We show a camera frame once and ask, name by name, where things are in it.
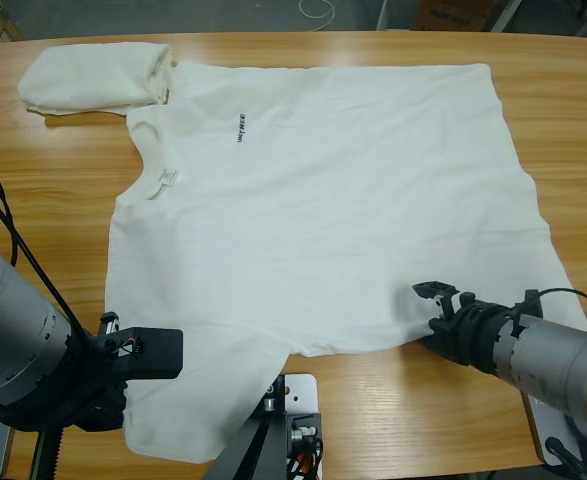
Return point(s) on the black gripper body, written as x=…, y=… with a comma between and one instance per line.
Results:
x=475, y=335
x=83, y=395

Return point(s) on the cardboard box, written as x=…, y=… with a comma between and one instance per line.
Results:
x=448, y=15

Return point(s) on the folded white cloth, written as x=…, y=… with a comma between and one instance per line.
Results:
x=83, y=80

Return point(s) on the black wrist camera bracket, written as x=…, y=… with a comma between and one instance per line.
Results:
x=435, y=290
x=153, y=350

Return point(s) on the white t-shirt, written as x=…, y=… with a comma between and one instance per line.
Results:
x=298, y=225

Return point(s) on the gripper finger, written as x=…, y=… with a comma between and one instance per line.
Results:
x=438, y=325
x=435, y=345

